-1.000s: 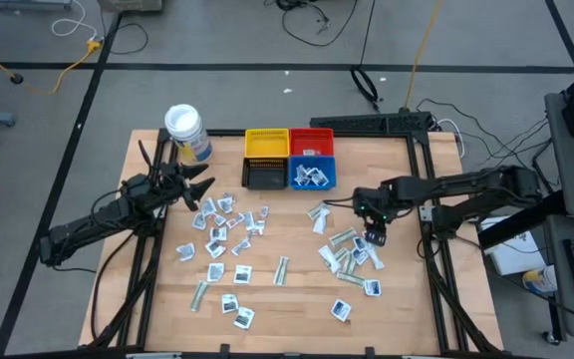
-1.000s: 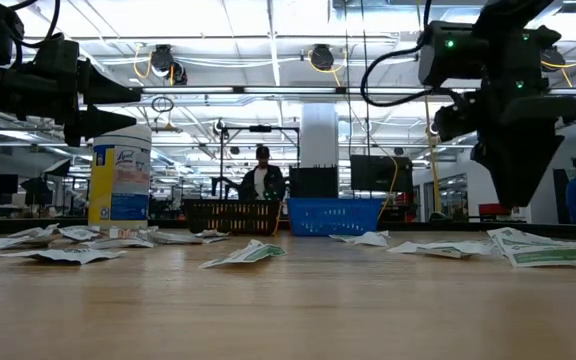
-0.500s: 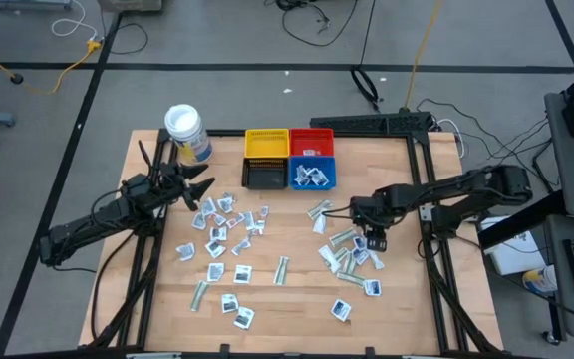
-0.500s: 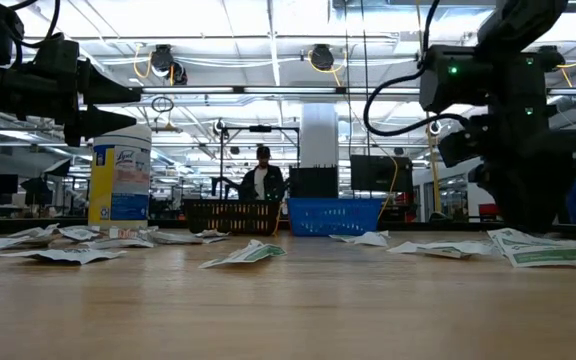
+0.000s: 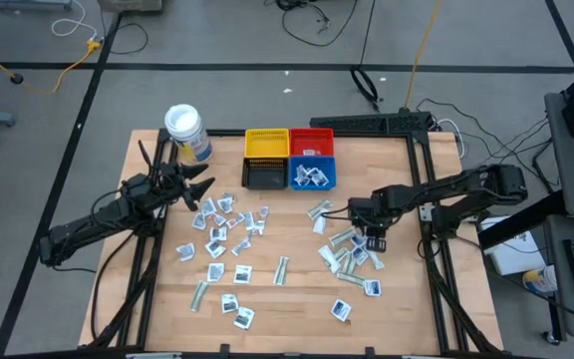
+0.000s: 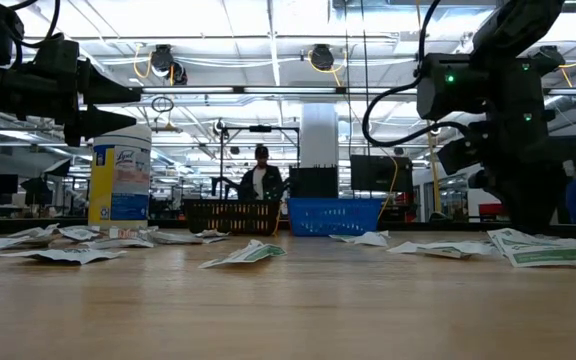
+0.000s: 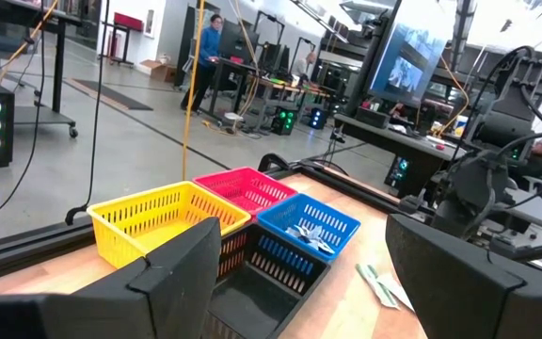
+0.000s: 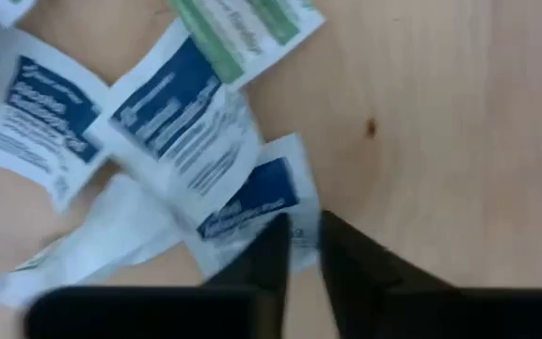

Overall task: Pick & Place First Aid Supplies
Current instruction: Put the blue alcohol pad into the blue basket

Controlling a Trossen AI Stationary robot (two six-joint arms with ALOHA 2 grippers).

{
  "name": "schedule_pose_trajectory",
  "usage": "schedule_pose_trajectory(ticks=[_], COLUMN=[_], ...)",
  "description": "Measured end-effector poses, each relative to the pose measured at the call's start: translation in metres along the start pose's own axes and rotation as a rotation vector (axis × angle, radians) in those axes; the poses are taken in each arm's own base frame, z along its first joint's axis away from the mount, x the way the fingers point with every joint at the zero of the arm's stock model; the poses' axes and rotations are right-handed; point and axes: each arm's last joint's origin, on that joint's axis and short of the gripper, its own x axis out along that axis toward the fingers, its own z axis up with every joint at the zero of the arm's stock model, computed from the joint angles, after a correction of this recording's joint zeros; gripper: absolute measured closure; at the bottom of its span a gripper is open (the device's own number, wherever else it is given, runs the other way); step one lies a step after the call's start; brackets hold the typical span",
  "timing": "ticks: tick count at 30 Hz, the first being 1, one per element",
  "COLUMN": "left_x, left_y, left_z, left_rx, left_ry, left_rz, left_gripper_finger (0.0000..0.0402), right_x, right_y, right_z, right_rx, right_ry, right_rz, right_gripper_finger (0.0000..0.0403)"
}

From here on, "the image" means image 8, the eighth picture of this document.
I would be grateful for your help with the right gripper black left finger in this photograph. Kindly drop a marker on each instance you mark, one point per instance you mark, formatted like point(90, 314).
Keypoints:
point(158, 313)

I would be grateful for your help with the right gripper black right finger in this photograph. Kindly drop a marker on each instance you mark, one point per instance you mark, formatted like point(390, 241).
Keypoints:
point(417, 313)

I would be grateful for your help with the white blue alcohol pad packet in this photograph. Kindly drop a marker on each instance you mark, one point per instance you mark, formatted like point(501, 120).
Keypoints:
point(40, 108)
point(261, 188)
point(172, 108)

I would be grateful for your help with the white paper packet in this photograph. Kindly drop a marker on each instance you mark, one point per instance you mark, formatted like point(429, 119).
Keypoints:
point(111, 226)

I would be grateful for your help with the white green bandage packet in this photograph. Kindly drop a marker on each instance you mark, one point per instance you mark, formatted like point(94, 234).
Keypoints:
point(233, 42)

